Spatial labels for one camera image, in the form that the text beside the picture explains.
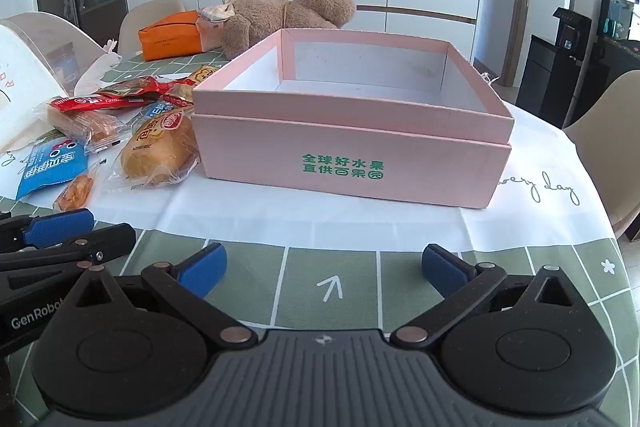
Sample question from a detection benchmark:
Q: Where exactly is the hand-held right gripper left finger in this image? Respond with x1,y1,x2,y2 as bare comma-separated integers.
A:
75,243,256,348

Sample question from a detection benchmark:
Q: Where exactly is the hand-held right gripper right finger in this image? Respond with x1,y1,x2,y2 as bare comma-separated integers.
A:
390,244,576,348

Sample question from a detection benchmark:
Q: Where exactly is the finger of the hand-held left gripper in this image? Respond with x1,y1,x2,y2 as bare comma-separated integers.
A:
0,208,96,253
0,223,137,275

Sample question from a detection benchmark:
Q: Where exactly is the small orange snack packet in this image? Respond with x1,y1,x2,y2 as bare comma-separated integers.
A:
52,172,98,212

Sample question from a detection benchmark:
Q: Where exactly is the long brown bread packet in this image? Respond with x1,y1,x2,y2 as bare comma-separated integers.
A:
32,94,146,152

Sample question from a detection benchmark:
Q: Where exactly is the round bun packet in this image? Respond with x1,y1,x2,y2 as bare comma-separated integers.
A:
102,107,201,192

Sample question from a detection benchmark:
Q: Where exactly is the red snack packet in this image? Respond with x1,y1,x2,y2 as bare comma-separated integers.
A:
75,76,173,108
162,82,196,108

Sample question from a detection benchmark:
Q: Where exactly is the pink cardboard box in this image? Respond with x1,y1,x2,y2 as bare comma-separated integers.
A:
191,28,516,210

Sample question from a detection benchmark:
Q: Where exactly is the blue cartoon snack packet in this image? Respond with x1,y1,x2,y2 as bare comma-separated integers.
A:
15,138,90,202

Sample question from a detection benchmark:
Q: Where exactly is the white printed paper bag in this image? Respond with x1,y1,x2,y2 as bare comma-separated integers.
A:
0,19,108,158

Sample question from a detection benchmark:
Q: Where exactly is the orange tissue pouch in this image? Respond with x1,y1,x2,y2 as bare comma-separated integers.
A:
137,10,221,62

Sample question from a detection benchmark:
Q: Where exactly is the black water dispenser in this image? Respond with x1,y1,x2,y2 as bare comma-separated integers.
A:
515,7,593,130

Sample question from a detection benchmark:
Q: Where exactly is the brown plush bear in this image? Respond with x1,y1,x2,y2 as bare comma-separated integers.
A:
197,0,358,60

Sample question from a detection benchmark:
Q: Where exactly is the fish tank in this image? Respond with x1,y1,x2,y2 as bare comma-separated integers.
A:
597,0,640,42

